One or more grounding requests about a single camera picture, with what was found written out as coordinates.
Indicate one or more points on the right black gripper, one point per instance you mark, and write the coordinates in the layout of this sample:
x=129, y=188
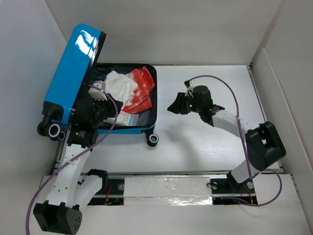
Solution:
x=178, y=106

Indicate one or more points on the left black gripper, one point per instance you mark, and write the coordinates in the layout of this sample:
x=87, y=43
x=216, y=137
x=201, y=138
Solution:
x=110, y=104

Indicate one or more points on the white tissue pack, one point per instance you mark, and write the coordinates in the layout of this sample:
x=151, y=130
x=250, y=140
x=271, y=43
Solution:
x=123, y=119

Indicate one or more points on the red white patterned cloth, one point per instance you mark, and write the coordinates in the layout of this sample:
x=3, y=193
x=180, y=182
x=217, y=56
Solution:
x=140, y=101

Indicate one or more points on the blue hard-shell suitcase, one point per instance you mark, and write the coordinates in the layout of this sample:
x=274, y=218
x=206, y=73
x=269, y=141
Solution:
x=76, y=72

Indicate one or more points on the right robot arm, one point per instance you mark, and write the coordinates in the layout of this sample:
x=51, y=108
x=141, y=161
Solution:
x=263, y=144

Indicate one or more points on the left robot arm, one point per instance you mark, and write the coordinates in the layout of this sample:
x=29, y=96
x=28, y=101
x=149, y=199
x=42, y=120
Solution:
x=61, y=212

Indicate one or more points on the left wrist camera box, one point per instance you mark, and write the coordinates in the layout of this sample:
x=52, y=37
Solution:
x=97, y=89

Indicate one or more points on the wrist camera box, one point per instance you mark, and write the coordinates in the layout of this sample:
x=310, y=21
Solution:
x=190, y=85
x=97, y=89

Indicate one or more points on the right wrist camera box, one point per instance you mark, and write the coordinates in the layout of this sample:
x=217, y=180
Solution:
x=190, y=85

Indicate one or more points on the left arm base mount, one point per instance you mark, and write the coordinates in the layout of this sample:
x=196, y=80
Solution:
x=115, y=193

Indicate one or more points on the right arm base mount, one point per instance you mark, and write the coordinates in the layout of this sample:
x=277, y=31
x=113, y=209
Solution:
x=226, y=195

